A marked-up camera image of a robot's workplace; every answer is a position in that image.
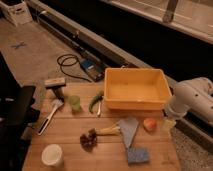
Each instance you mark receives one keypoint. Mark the white paper cup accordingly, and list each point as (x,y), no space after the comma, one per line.
(52,155)

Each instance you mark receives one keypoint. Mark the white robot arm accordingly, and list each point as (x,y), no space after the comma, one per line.
(195,94)

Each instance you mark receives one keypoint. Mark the green chili pepper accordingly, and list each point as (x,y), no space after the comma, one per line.
(95,99)

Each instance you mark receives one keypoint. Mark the yellow plastic bin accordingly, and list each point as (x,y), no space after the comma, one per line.
(135,89)

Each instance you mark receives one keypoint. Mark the blue power device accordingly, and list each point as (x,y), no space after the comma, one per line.
(86,64)

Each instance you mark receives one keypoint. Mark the green translucent cup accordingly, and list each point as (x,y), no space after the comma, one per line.
(74,102)

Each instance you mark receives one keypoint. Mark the yellow banana toy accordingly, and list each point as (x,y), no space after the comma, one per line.
(113,130)

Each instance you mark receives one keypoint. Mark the grey blue cloth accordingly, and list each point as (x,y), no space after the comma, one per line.
(128,127)

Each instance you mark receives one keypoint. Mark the wooden block brush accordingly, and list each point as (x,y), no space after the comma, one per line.
(56,85)

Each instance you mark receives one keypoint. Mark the orange peach toy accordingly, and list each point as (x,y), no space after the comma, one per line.
(150,124)

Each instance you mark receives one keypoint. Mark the dark grape bunch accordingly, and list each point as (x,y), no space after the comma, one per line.
(89,141)

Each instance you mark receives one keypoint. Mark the blue sponge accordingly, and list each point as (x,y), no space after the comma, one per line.
(137,155)

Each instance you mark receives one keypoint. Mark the black chair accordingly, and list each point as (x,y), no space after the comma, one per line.
(15,113)

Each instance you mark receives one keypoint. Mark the white cardboard box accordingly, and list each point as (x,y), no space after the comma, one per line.
(17,14)

